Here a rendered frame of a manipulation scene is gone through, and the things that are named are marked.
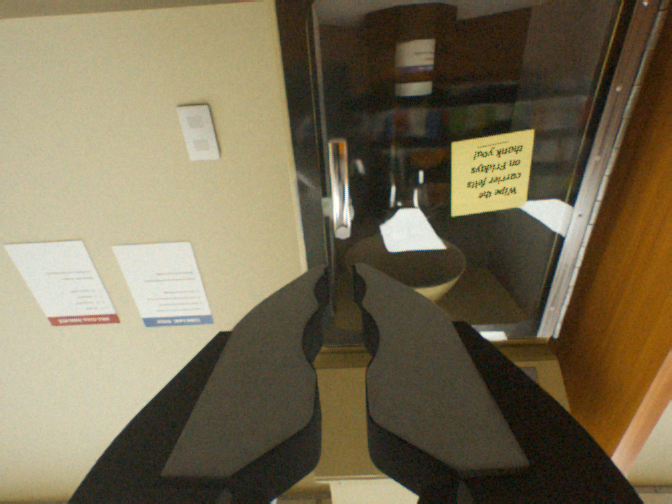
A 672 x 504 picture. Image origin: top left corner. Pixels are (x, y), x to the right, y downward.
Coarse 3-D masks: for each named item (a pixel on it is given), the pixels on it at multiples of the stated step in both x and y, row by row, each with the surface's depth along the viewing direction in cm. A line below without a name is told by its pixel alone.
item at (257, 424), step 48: (288, 288) 11; (240, 336) 9; (288, 336) 9; (240, 384) 7; (288, 384) 7; (192, 432) 7; (240, 432) 6; (288, 432) 6; (192, 480) 6; (240, 480) 6; (288, 480) 7
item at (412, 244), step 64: (320, 0) 26; (384, 0) 26; (448, 0) 26; (512, 0) 26; (576, 0) 26; (320, 64) 28; (384, 64) 28; (448, 64) 28; (512, 64) 28; (576, 64) 28; (320, 128) 30; (384, 128) 30; (448, 128) 30; (512, 128) 30; (576, 128) 30; (320, 192) 33; (384, 192) 33; (448, 192) 33; (576, 192) 33; (320, 256) 37; (384, 256) 37; (448, 256) 37; (512, 256) 37; (512, 320) 41
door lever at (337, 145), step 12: (336, 144) 26; (336, 156) 27; (336, 168) 27; (336, 180) 28; (348, 180) 28; (336, 192) 28; (348, 192) 28; (336, 204) 29; (348, 204) 29; (336, 216) 29; (348, 216) 29; (336, 228) 30; (348, 228) 30
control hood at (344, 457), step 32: (512, 352) 43; (544, 352) 43; (320, 384) 42; (352, 384) 42; (544, 384) 41; (352, 416) 41; (352, 448) 40; (320, 480) 39; (352, 480) 39; (384, 480) 39
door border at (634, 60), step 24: (648, 0) 26; (648, 24) 27; (624, 48) 27; (624, 72) 28; (624, 96) 29; (600, 120) 30; (624, 120) 30; (600, 144) 31; (600, 168) 32; (600, 192) 33; (576, 216) 34; (576, 240) 36; (552, 288) 39; (552, 312) 40
